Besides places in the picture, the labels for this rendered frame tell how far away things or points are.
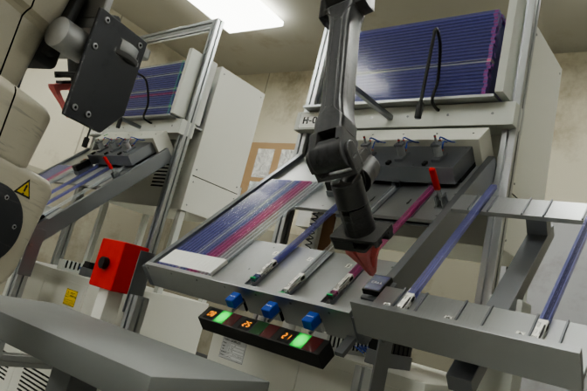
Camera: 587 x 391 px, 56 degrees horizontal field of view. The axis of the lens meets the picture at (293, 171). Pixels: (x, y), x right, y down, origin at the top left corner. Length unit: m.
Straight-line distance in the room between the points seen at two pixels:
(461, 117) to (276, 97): 4.15
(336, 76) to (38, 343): 0.65
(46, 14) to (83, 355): 0.46
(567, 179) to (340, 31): 3.29
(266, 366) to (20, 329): 0.81
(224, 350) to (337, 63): 0.99
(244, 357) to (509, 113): 1.00
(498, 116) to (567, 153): 2.71
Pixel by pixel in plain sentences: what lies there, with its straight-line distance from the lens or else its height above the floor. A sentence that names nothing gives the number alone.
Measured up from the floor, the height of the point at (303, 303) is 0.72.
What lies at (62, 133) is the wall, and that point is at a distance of 5.30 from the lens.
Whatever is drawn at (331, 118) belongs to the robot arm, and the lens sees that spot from 0.97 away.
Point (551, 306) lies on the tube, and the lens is 0.93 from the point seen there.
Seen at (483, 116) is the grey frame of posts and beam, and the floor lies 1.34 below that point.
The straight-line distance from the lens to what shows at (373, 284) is 1.08.
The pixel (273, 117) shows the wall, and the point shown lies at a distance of 5.59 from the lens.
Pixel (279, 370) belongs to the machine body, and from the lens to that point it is 1.58.
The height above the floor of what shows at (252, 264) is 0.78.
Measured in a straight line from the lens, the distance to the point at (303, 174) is 1.79.
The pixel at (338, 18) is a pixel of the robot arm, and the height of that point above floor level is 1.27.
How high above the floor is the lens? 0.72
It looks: 13 degrees up
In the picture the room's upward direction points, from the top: 14 degrees clockwise
